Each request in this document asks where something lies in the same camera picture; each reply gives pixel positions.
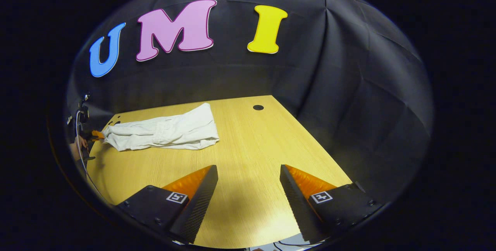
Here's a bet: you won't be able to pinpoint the thin grey cable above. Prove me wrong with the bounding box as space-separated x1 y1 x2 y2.
75 110 111 205

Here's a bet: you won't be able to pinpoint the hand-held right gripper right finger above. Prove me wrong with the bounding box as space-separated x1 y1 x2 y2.
280 164 384 244

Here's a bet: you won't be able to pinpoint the white jeans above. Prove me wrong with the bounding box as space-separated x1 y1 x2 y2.
102 103 220 151

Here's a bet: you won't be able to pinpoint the dark cables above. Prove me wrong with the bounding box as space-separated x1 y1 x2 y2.
271 239 324 251

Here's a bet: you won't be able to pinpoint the black backdrop cloth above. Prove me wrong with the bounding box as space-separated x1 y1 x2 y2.
66 0 434 205

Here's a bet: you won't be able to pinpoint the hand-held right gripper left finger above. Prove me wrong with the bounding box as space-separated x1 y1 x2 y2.
115 165 219 244

